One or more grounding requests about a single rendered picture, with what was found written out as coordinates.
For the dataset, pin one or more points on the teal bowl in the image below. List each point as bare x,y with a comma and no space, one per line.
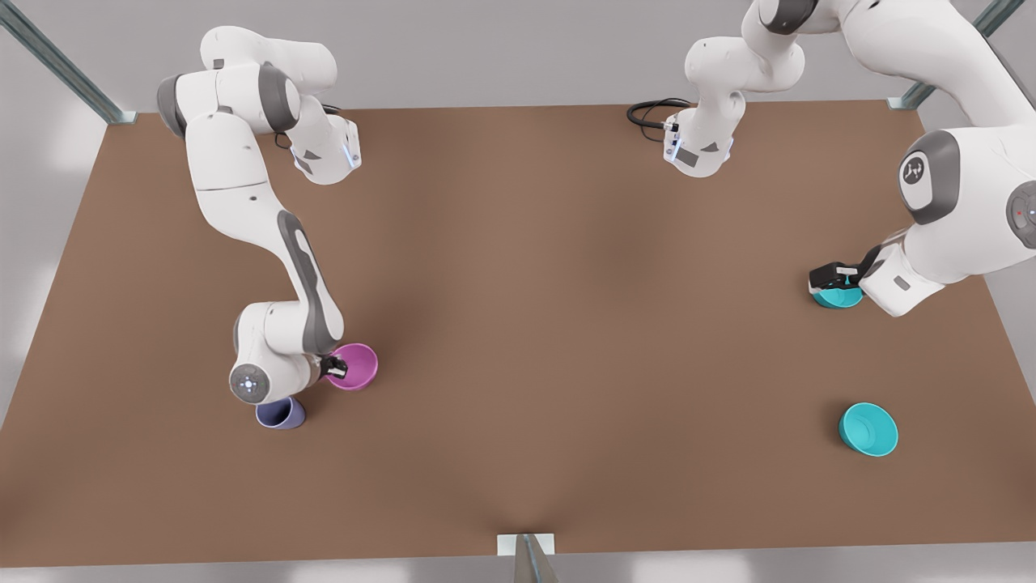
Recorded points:
838,298
868,429

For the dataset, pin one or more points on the pink bowl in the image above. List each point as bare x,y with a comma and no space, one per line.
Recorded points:
358,366

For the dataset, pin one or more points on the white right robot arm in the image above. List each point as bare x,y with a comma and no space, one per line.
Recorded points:
235,186

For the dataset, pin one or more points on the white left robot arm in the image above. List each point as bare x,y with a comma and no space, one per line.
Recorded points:
955,202

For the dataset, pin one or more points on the purple-blue bowl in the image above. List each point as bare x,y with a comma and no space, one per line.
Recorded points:
281,414

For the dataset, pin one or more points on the silver frame post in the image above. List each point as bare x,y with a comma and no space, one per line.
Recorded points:
528,559
923,87
61,61

